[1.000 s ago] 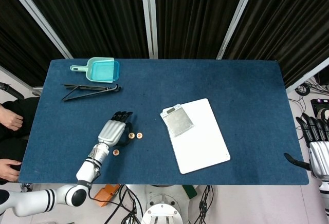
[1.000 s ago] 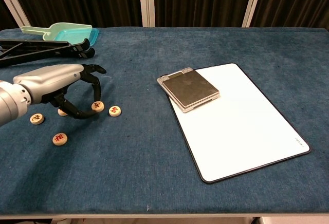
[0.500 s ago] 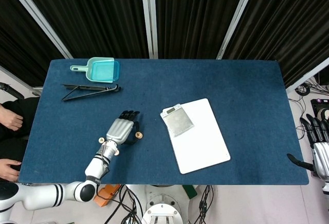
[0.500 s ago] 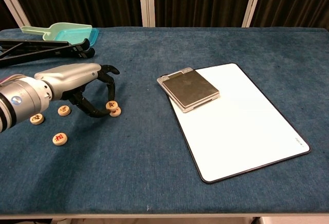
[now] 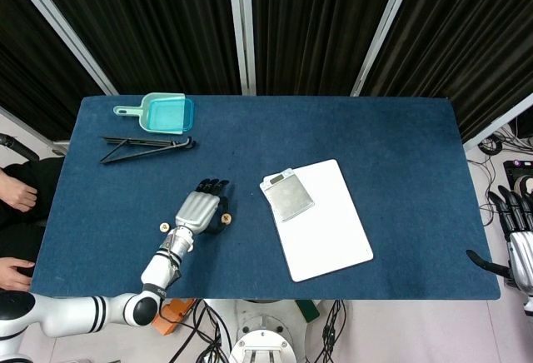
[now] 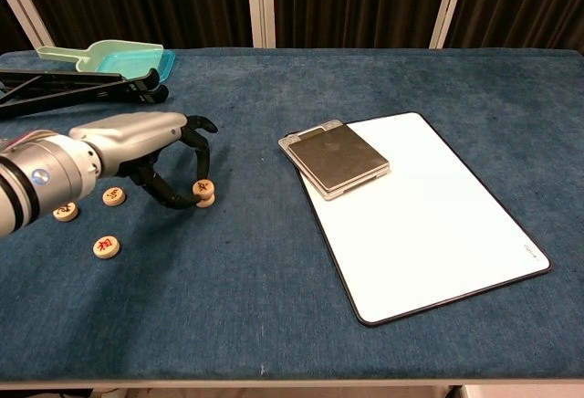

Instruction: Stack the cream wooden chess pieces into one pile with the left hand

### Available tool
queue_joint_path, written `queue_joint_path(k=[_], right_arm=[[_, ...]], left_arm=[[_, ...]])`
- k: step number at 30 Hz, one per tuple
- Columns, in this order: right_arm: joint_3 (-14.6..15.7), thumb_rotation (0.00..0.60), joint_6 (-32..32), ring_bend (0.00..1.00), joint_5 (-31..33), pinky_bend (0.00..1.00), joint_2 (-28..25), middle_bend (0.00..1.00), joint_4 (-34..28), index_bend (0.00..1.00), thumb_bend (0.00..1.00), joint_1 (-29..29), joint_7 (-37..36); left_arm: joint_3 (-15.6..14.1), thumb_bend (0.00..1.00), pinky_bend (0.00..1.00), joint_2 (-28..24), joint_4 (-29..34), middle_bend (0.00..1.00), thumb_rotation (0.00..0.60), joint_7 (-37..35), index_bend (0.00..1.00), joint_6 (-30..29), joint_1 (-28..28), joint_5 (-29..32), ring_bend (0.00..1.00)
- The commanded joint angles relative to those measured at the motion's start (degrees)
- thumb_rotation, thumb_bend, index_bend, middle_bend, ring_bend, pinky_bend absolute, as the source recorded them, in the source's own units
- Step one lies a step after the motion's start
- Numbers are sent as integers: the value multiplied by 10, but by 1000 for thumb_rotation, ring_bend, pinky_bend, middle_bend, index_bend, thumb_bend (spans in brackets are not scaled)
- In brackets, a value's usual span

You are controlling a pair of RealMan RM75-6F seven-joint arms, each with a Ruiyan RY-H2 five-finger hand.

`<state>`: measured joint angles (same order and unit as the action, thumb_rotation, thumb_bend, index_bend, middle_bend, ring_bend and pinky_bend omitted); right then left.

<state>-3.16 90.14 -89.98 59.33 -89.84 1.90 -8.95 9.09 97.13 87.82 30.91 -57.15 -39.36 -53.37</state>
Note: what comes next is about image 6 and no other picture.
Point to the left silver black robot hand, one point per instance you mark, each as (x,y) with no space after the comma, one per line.
(132,135)

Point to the round wooden chess piece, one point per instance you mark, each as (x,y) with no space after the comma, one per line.
(203,186)
(66,213)
(206,201)
(114,196)

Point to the small wooden piece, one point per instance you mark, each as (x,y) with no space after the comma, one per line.
(107,246)

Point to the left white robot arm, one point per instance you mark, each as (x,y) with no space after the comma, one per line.
(36,179)

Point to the blue translucent plastic tray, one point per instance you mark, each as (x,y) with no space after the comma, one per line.
(132,65)

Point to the black folding stand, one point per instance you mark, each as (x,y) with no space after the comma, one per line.
(68,92)

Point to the mint green plastic dustpan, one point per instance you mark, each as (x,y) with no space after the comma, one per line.
(59,53)

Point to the black pleated curtain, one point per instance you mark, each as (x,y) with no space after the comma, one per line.
(524,1)
(356,1)
(11,28)
(137,1)

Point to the blue felt table cover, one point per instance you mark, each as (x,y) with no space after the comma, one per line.
(228,302)

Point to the silver digital kitchen scale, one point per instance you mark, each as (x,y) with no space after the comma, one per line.
(337,156)

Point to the white board with black rim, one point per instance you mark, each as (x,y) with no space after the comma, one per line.
(433,233)

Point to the white metal frame post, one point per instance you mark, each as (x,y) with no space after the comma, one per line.
(449,5)
(261,5)
(23,5)

